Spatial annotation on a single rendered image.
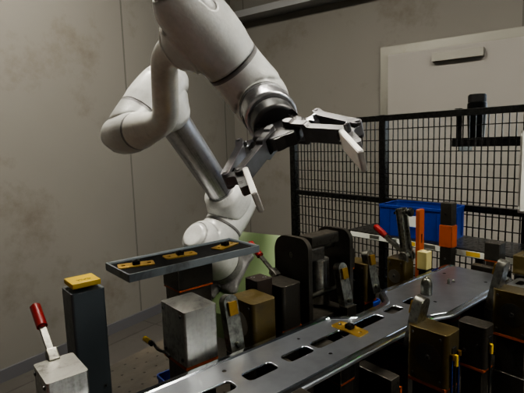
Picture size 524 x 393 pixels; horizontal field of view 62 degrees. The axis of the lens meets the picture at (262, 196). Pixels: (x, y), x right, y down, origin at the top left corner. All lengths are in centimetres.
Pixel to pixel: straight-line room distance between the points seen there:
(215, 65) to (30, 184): 257
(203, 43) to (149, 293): 331
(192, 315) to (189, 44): 51
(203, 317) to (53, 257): 248
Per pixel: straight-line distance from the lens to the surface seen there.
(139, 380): 156
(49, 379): 87
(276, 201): 437
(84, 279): 103
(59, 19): 347
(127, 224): 366
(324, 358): 96
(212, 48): 74
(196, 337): 95
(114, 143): 124
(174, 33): 75
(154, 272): 103
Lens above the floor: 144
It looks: 7 degrees down
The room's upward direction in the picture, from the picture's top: 2 degrees counter-clockwise
